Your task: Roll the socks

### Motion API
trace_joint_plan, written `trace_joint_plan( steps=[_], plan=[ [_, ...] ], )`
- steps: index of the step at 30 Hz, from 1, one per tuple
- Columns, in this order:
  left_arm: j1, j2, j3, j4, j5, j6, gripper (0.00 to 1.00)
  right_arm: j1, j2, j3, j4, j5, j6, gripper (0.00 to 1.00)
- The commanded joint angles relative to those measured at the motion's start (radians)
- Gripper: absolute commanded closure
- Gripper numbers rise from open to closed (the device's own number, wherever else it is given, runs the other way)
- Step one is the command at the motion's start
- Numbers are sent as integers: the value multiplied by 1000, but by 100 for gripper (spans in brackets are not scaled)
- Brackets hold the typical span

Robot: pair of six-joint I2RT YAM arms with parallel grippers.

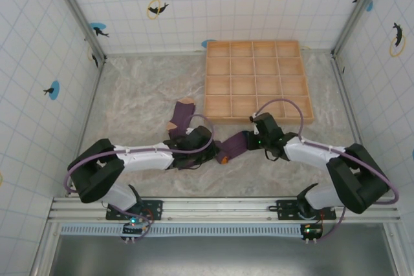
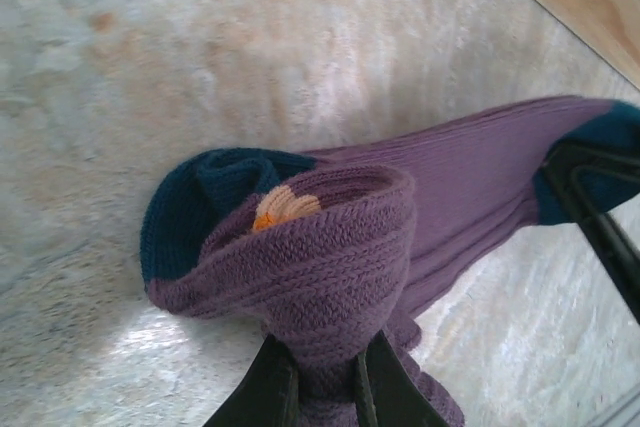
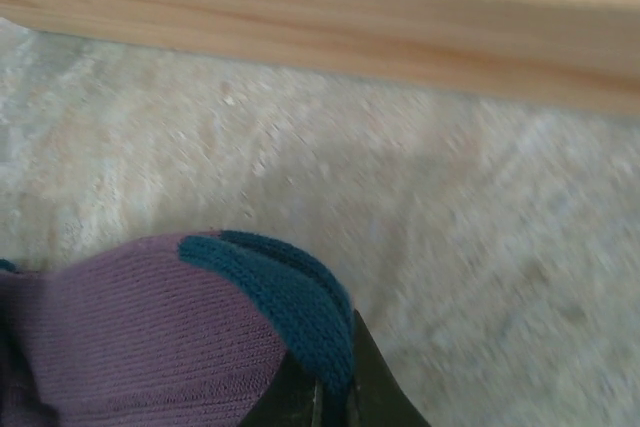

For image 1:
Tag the purple sock orange toe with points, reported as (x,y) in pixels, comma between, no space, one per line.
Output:
(233,148)

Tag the purple sock tan toe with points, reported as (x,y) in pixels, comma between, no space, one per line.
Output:
(182,114)

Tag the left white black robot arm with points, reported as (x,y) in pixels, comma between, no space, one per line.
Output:
(97,176)

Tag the wooden compartment tray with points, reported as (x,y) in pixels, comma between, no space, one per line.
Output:
(258,82)

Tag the aluminium floor edge bar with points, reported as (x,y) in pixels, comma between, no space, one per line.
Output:
(352,111)
(85,121)

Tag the grey steel panel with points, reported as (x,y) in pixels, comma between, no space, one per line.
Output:
(210,256)

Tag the aluminium mounting rail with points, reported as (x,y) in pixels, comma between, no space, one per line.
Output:
(210,206)

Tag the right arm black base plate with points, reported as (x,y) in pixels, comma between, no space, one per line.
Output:
(286,208)

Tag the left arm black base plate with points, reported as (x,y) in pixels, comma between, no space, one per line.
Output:
(155,208)

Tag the aluminium frame post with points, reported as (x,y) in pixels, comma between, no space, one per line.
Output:
(77,11)
(359,11)

